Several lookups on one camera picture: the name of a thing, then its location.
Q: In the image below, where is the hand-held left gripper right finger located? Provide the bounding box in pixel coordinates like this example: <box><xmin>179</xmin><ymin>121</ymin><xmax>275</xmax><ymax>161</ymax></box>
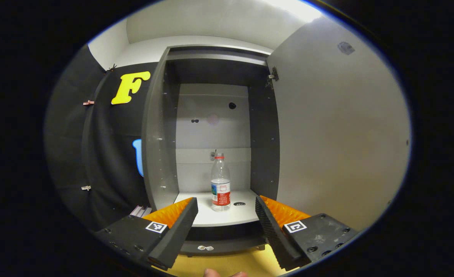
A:
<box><xmin>255</xmin><ymin>195</ymin><xmax>362</xmax><ymax>272</ymax></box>

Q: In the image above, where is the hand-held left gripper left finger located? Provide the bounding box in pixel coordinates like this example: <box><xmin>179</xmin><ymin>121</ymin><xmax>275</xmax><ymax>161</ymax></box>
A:
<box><xmin>92</xmin><ymin>197</ymin><xmax>199</xmax><ymax>271</ymax></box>

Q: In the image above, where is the clear plastic bottle red label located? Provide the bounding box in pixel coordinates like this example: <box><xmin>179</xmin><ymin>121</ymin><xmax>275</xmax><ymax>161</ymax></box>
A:
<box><xmin>211</xmin><ymin>153</ymin><xmax>231</xmax><ymax>212</ymax></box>

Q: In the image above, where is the beige cabinet door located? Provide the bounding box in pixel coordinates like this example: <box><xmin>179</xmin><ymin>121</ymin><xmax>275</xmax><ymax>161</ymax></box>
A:
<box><xmin>266</xmin><ymin>15</ymin><xmax>411</xmax><ymax>232</ymax></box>

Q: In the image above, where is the grey book set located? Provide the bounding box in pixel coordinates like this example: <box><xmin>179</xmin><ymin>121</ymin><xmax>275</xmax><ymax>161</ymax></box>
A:
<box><xmin>130</xmin><ymin>205</ymin><xmax>152</xmax><ymax>218</ymax></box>

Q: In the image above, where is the black backdrop cloth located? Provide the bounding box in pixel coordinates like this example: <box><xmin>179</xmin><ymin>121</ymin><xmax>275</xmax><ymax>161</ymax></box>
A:
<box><xmin>44</xmin><ymin>44</ymin><xmax>162</xmax><ymax>232</ymax></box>

